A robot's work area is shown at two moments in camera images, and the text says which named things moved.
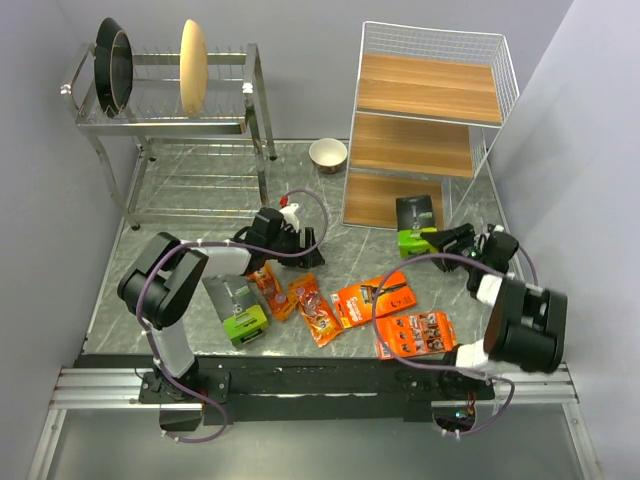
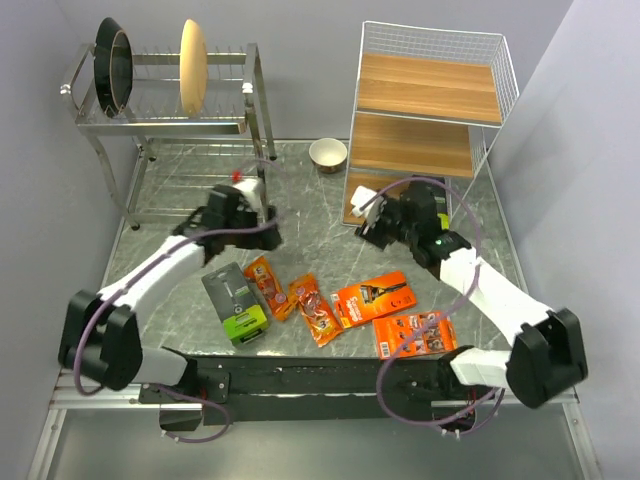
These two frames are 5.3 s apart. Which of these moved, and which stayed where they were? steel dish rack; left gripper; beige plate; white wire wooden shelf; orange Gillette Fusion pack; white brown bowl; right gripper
Moved: right gripper; left gripper
Stayed: white brown bowl; orange Gillette Fusion pack; white wire wooden shelf; steel dish rack; beige plate
